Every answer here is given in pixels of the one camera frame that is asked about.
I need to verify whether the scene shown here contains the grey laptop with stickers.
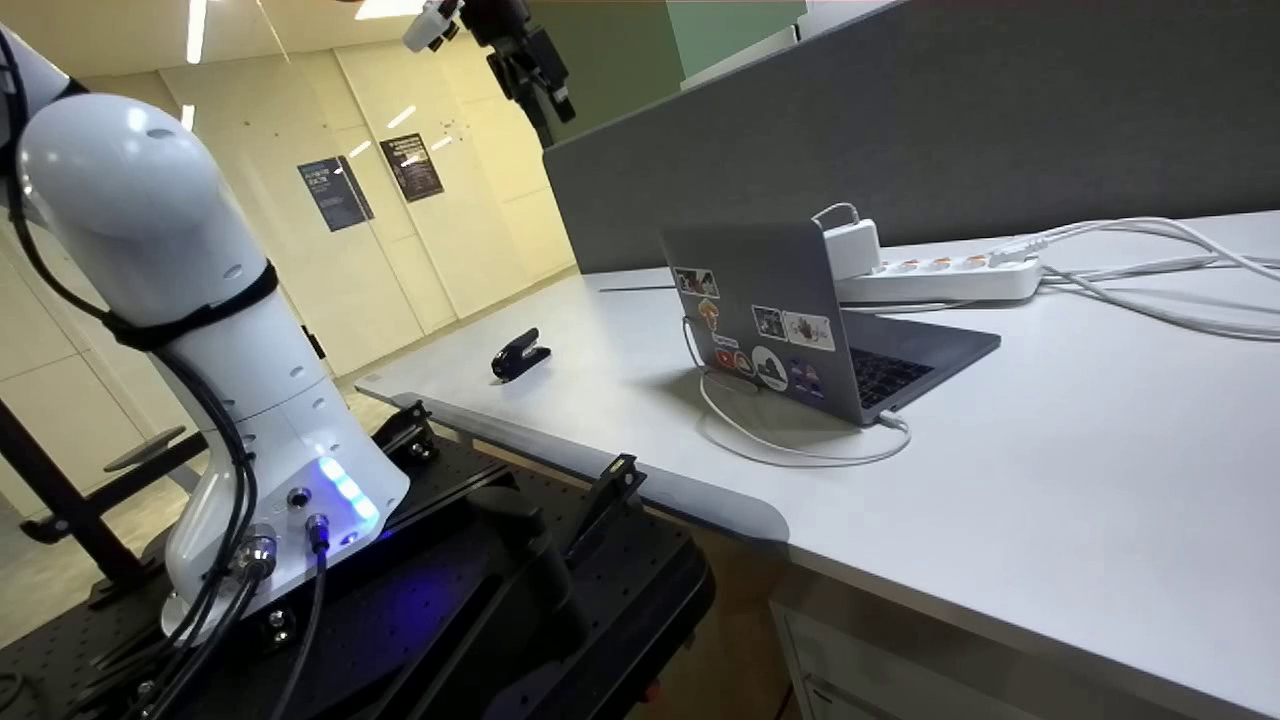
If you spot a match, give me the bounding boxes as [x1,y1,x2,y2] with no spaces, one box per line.
[659,215,1004,432]

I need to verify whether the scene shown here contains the small black clip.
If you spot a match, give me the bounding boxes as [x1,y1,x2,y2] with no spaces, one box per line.
[489,325,555,389]

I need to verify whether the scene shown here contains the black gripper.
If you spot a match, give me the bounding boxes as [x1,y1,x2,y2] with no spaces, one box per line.
[458,0,579,149]

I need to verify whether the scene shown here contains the grey desk divider panel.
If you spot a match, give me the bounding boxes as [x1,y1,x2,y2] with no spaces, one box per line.
[539,0,1280,278]

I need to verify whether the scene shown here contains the white power strip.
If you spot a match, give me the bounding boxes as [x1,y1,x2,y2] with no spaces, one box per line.
[838,248,1048,309]

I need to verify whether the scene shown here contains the white cable bundle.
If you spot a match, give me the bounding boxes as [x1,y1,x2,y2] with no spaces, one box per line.
[1020,211,1280,348]

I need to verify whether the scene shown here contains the black stand frame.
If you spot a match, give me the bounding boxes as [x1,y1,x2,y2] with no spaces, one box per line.
[0,395,214,606]

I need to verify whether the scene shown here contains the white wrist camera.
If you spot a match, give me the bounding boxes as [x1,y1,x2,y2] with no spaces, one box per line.
[402,0,467,55]

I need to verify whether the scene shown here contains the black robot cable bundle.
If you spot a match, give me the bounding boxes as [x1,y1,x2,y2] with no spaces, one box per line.
[0,33,336,720]

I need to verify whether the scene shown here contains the white power adapter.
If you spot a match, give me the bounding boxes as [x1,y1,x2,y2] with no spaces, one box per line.
[807,194,888,282]

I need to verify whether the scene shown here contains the white laptop charging cable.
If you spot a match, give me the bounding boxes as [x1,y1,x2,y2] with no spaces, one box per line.
[676,315,921,471]

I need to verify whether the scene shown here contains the long ceiling light strip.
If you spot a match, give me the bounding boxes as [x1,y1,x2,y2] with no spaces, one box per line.
[180,0,214,69]

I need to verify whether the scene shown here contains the black robot cart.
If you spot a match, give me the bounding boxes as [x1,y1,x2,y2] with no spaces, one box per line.
[0,395,719,720]

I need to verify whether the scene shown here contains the dark wall poster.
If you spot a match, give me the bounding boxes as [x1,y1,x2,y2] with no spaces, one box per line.
[295,150,378,235]
[382,127,449,206]

